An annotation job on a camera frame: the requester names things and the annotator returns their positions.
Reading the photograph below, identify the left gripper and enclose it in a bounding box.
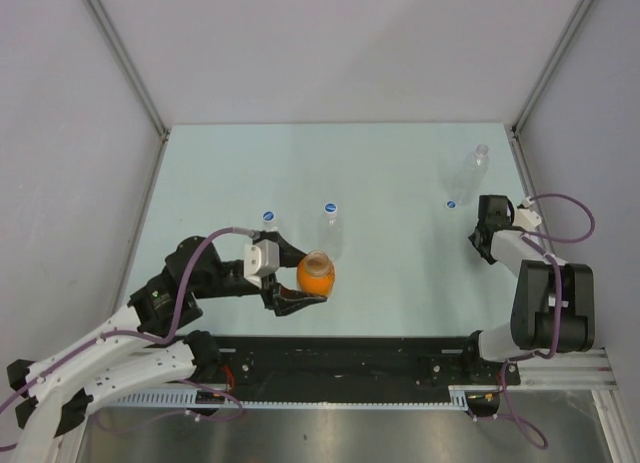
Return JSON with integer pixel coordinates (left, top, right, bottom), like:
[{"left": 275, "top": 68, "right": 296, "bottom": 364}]
[{"left": 192, "top": 232, "right": 326, "bottom": 316}]

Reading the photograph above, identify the orange bottle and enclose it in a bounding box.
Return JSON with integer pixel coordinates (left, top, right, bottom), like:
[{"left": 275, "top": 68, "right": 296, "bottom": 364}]
[{"left": 296, "top": 250, "right": 336, "bottom": 297}]

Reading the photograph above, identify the clear plastic bottle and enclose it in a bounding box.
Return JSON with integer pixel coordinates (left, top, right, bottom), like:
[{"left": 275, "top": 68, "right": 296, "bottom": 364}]
[{"left": 450, "top": 144, "right": 490, "bottom": 206}]

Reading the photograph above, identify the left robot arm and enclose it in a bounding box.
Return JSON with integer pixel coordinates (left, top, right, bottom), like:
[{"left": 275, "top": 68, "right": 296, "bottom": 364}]
[{"left": 1, "top": 227, "right": 327, "bottom": 435}]

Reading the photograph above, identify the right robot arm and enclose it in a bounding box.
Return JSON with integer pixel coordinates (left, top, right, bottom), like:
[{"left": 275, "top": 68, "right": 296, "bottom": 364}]
[{"left": 461, "top": 195, "right": 595, "bottom": 384}]

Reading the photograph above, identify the clear bottle blue cap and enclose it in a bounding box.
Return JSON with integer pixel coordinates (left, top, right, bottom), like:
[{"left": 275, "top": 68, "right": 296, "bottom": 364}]
[
  {"left": 262, "top": 210, "right": 283, "bottom": 233},
  {"left": 316, "top": 201, "right": 347, "bottom": 263}
]

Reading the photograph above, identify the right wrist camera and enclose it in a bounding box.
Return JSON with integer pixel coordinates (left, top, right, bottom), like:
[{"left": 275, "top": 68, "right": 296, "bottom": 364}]
[{"left": 513, "top": 197, "right": 542, "bottom": 232}]

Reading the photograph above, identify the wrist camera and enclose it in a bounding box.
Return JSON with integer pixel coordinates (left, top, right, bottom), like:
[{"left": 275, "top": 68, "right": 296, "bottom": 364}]
[
  {"left": 243, "top": 240, "right": 280, "bottom": 288},
  {"left": 513, "top": 197, "right": 542, "bottom": 232}
]

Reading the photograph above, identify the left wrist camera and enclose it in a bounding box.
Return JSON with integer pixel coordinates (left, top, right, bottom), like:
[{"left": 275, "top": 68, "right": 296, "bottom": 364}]
[{"left": 243, "top": 240, "right": 280, "bottom": 288}]

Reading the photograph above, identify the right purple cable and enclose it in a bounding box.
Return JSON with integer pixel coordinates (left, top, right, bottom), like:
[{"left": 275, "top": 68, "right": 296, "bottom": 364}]
[{"left": 499, "top": 192, "right": 597, "bottom": 450}]

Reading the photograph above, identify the right aluminium frame post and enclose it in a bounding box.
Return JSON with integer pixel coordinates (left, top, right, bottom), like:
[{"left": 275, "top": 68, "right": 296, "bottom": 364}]
[{"left": 510, "top": 0, "right": 597, "bottom": 138}]

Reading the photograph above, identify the aluminium frame post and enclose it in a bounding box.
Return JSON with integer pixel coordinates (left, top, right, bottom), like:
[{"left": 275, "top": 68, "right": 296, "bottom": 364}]
[
  {"left": 510, "top": 0, "right": 597, "bottom": 138},
  {"left": 75, "top": 0, "right": 169, "bottom": 137}
]

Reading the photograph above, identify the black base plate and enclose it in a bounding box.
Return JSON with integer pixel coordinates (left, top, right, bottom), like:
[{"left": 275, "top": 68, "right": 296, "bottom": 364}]
[{"left": 214, "top": 336, "right": 520, "bottom": 396}]

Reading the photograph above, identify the slotted cable duct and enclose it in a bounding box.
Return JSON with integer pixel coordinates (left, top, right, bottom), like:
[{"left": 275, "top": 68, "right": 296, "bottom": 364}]
[{"left": 92, "top": 386, "right": 501, "bottom": 412}]

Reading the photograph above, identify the left aluminium frame post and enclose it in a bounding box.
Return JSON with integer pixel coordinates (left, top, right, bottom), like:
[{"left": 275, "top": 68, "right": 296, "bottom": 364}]
[{"left": 75, "top": 0, "right": 169, "bottom": 137}]

